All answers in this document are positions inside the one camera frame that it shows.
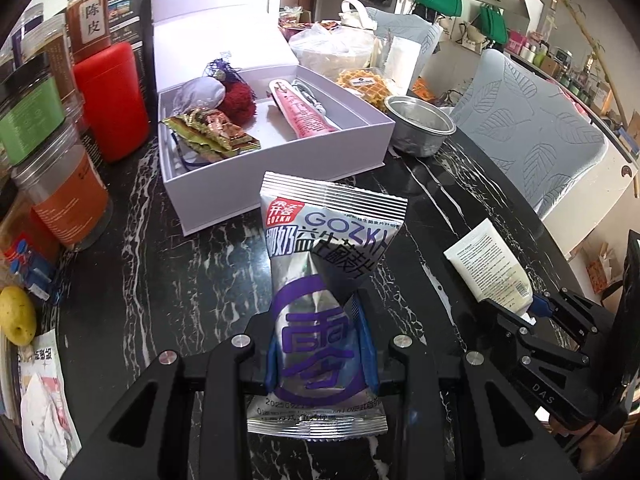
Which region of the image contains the white cream tube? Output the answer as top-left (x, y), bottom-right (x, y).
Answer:
top-left (444, 219), bottom-right (536, 326)

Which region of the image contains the silver purple Gozki packet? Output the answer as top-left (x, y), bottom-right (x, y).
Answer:
top-left (247, 171), bottom-right (408, 440)

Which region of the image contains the pink sachet packet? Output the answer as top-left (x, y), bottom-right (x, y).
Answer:
top-left (269, 79), bottom-right (338, 139)

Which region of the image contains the green brown snack packet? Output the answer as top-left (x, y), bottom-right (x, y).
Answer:
top-left (162, 107), bottom-right (260, 162)

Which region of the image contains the white charging cable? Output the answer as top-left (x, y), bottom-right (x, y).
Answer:
top-left (290, 78), bottom-right (331, 117)

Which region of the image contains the dark red fluffy scrunchie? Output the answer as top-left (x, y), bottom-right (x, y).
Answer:
top-left (218, 81), bottom-right (256, 127)

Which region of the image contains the lavender drawstring pouch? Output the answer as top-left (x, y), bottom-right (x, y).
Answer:
top-left (171, 57), bottom-right (246, 172)

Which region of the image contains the person right hand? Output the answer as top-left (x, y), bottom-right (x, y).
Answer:
top-left (549, 416), bottom-right (624, 472)

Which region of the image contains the near grey chair cover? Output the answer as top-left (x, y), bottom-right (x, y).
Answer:
top-left (450, 50), bottom-right (608, 219)

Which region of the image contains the grey chair cover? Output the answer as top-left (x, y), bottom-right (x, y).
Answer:
top-left (450, 50), bottom-right (608, 219)
top-left (366, 6), bottom-right (444, 65)

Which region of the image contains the steel bowl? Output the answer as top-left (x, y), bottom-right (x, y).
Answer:
top-left (385, 96), bottom-right (457, 157)

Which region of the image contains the white open gift box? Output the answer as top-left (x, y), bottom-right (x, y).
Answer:
top-left (152, 0), bottom-right (393, 234)

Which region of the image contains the yellow lemon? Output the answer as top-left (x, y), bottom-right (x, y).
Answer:
top-left (0, 285), bottom-right (37, 347)

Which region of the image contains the yellow waffle snack pack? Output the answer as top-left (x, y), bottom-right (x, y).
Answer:
top-left (335, 68), bottom-right (392, 112)

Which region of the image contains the orange label clear jar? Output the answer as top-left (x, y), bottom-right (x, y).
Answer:
top-left (11, 119), bottom-right (113, 252)

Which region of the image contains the lower green tote bag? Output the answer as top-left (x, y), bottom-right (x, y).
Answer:
top-left (474, 4), bottom-right (508, 46)

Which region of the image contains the white plastic bag bowl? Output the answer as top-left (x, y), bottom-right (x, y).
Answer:
top-left (288, 23), bottom-right (375, 79)

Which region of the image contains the far grey chair cover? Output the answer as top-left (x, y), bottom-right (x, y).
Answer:
top-left (366, 6), bottom-right (444, 65)

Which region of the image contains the red cylindrical canister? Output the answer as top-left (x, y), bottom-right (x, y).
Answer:
top-left (74, 42), bottom-right (150, 162)

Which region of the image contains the green label black lid jar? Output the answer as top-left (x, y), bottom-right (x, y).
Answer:
top-left (0, 52), bottom-right (65, 167)

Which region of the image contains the brown label clear jar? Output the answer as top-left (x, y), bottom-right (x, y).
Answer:
top-left (22, 13), bottom-right (80, 112)

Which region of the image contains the red label tall jar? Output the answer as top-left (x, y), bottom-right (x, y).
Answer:
top-left (65, 0), bottom-right (111, 64)

